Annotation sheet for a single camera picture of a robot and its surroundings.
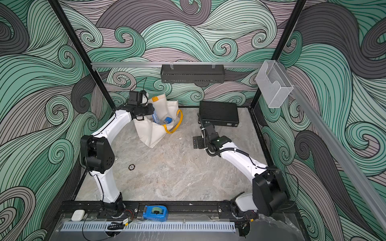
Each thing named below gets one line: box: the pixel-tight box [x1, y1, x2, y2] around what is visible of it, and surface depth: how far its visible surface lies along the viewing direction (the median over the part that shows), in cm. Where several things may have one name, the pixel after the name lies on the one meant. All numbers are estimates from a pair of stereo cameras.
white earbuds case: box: [71, 209, 85, 222], surface depth 72 cm
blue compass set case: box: [162, 116, 173, 125], surface depth 115 cm
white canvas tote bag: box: [133, 93, 183, 149], surface depth 96 cm
